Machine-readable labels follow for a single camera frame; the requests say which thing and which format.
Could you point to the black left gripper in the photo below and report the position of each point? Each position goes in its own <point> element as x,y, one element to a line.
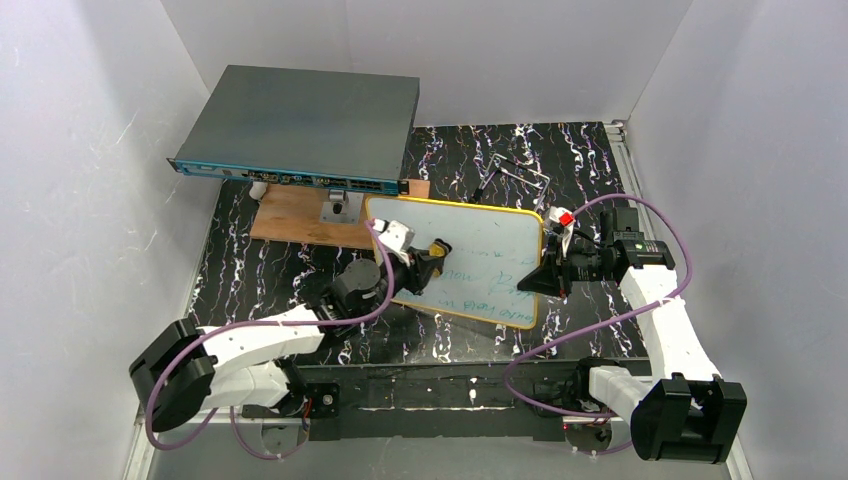
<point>416,267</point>

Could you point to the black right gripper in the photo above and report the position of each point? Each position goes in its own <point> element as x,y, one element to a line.
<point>566,268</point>

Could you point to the yellow black eraser pad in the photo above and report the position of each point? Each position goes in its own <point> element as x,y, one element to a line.
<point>439,249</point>

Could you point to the yellow-framed whiteboard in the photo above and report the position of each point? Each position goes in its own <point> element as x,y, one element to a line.
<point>493,248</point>

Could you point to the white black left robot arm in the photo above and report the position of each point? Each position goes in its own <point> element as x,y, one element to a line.
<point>188,369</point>

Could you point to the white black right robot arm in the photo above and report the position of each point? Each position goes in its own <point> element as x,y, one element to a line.
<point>669,358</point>

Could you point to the plywood board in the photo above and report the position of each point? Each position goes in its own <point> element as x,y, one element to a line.
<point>291,213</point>

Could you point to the green white cylinder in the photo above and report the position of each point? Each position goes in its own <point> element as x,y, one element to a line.
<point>258,190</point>

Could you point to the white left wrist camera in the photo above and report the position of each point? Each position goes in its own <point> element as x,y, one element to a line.
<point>393,237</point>

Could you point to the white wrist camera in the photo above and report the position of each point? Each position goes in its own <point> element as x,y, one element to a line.
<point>558,223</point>
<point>393,237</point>

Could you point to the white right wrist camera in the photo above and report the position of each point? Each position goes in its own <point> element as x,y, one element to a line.
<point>558,223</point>

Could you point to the grey metal stand bracket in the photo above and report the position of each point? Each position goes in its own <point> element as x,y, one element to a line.
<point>342,207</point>

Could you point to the black grey wire stripper pliers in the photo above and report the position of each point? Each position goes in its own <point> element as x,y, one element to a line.
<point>504,175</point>

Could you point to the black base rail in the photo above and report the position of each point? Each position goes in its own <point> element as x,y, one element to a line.
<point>469,400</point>

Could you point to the grey blue network switch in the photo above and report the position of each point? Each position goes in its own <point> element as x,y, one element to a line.
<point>320,129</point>

